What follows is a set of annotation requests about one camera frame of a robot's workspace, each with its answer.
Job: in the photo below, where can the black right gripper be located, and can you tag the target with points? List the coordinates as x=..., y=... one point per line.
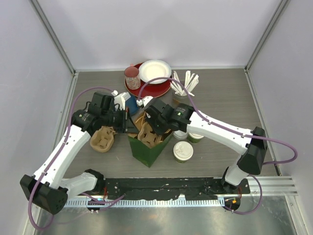
x=149, y=120

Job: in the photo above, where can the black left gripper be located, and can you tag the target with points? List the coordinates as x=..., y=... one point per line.
x=127, y=125

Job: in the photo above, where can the cardboard cup carrier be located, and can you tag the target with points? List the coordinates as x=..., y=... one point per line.
x=103, y=139
x=148, y=137

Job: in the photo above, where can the stack of white lids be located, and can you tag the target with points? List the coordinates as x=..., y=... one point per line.
x=180, y=135

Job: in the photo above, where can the blue shell-shaped dish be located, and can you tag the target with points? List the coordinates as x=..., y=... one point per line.
x=132, y=105

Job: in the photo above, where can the white cup lid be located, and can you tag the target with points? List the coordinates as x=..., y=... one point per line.
x=183, y=150
x=195, y=136

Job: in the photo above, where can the green brown paper bag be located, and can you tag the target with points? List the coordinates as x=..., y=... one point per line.
x=141, y=152

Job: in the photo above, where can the green paper coffee cup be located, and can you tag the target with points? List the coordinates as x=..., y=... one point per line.
x=181, y=161

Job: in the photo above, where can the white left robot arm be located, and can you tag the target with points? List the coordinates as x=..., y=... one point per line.
x=47, y=187

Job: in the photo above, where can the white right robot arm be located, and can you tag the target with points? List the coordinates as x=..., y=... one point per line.
x=247, y=143

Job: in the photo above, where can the grey metal utensil tin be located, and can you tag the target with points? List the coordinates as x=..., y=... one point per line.
x=178, y=99

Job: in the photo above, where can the red round tray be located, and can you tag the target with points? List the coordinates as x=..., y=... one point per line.
x=157, y=87

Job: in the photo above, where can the bundle of wrapped white utensils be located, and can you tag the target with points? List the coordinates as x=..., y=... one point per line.
x=190, y=82

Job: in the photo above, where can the pink floral mug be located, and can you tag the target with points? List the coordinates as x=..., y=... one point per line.
x=132, y=78

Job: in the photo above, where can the white paper plate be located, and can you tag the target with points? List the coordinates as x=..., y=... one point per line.
x=152, y=69

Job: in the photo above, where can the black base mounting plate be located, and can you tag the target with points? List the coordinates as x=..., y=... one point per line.
x=164, y=189

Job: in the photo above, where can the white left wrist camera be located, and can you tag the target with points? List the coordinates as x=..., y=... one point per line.
x=120, y=99

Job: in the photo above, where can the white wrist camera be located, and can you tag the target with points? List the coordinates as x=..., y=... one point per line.
x=120, y=99
x=141, y=103

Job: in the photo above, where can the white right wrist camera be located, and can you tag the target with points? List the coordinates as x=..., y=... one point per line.
x=141, y=103

